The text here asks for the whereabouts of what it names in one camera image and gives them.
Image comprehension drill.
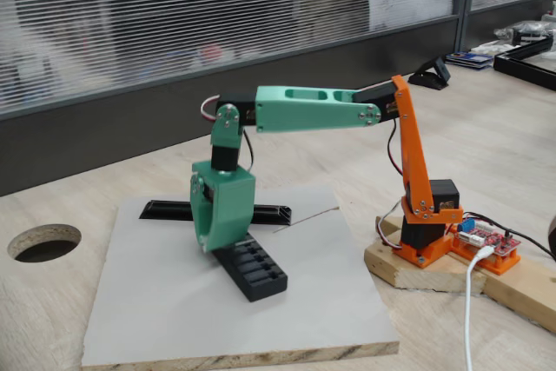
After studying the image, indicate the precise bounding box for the black slotted rack block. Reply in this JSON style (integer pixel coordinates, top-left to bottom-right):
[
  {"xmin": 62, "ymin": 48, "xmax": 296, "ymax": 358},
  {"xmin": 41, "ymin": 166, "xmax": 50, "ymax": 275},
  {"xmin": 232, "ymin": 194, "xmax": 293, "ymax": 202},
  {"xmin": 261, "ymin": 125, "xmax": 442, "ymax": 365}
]
[{"xmin": 214, "ymin": 231, "xmax": 289, "ymax": 303}]

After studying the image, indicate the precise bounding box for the grey plywood board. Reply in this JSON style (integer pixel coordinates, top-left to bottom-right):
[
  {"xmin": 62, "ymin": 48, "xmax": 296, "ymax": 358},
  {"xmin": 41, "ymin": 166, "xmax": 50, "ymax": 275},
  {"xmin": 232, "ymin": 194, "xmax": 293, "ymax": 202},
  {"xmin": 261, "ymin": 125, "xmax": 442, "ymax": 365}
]
[{"xmin": 81, "ymin": 183, "xmax": 400, "ymax": 368}]

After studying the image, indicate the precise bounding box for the wooden base block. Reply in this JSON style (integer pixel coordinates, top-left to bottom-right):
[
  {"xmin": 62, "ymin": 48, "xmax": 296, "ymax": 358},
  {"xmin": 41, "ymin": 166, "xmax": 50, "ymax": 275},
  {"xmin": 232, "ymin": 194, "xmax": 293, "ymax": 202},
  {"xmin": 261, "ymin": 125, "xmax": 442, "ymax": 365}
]
[{"xmin": 363, "ymin": 214, "xmax": 487, "ymax": 295}]

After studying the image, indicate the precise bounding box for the black folding stand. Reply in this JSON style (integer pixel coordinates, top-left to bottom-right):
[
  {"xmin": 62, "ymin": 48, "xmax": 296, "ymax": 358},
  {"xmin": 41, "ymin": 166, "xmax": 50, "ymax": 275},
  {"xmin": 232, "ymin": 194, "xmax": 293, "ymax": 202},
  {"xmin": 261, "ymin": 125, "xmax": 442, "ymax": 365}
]
[{"xmin": 407, "ymin": 56, "xmax": 453, "ymax": 90}]

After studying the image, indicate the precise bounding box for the red controller board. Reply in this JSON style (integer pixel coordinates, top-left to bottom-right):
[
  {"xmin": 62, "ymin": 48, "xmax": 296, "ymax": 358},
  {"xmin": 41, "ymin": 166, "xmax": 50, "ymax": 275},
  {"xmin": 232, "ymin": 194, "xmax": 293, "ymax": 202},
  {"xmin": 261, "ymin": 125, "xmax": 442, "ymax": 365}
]
[{"xmin": 453, "ymin": 213, "xmax": 520, "ymax": 257}]

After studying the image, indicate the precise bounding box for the stack of blue cards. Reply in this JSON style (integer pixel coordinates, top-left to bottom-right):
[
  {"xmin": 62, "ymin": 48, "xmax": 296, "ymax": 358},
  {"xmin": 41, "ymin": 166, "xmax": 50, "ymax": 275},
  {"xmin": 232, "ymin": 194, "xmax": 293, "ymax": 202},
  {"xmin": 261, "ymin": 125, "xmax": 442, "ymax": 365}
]
[{"xmin": 445, "ymin": 51, "xmax": 495, "ymax": 71}]

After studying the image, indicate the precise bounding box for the white paper pile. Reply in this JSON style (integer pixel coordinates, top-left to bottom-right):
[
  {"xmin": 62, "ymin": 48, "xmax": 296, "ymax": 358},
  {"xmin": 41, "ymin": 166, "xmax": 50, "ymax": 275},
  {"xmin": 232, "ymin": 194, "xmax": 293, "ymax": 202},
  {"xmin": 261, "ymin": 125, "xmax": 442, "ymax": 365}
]
[{"xmin": 471, "ymin": 39, "xmax": 518, "ymax": 57}]

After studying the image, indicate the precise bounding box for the wooden plank under controller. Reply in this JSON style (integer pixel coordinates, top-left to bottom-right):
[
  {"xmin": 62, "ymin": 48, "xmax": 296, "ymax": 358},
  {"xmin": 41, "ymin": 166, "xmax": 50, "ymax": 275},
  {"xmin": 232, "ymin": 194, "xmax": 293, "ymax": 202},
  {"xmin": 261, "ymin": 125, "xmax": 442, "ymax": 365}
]
[{"xmin": 451, "ymin": 248, "xmax": 556, "ymax": 334}]

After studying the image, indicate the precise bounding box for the dark round object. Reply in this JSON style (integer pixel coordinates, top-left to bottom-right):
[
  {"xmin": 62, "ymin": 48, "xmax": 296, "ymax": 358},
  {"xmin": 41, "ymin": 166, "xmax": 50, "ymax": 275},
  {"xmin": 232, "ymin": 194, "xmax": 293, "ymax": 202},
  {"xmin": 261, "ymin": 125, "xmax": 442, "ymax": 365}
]
[{"xmin": 547, "ymin": 213, "xmax": 556, "ymax": 259}]

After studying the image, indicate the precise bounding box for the clear bag with black part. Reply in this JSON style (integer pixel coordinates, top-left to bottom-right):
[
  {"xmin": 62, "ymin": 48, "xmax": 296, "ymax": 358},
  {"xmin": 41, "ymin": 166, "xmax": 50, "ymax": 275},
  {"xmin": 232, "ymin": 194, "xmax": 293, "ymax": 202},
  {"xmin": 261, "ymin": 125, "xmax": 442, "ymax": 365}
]
[{"xmin": 493, "ymin": 19, "xmax": 556, "ymax": 47}]

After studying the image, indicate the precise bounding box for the black channel rail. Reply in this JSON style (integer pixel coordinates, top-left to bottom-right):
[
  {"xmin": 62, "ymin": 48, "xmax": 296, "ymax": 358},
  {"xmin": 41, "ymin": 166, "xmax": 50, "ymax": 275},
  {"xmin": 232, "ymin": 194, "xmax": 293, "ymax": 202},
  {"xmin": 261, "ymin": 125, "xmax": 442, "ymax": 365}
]
[{"xmin": 139, "ymin": 199, "xmax": 294, "ymax": 228}]

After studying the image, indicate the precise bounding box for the white USB cable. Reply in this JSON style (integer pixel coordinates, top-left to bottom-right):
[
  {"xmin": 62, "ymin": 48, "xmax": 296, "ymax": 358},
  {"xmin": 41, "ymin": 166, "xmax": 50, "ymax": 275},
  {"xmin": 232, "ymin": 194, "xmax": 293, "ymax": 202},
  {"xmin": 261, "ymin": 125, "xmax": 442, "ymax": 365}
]
[{"xmin": 463, "ymin": 245, "xmax": 494, "ymax": 371}]

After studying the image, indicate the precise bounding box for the orange board bracket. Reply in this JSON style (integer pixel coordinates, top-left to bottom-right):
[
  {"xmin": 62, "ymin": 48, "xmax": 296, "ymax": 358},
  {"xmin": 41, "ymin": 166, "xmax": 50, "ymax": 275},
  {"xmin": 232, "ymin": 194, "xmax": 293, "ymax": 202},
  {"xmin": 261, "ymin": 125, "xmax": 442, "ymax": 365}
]
[{"xmin": 449, "ymin": 231, "xmax": 521, "ymax": 277}]

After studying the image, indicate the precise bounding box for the black cable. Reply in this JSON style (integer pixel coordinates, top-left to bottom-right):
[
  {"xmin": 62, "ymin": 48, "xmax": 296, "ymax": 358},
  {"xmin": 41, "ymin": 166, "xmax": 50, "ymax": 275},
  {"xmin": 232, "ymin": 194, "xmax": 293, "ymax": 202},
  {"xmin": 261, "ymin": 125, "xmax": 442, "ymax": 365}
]
[{"xmin": 503, "ymin": 225, "xmax": 556, "ymax": 259}]

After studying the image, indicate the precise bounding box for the black rectangular frame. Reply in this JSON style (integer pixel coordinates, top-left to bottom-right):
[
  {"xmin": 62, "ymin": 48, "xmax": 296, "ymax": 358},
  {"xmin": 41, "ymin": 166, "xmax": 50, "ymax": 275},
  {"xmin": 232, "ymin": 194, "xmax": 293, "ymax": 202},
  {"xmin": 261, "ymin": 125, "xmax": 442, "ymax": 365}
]
[{"xmin": 493, "ymin": 36, "xmax": 556, "ymax": 93}]

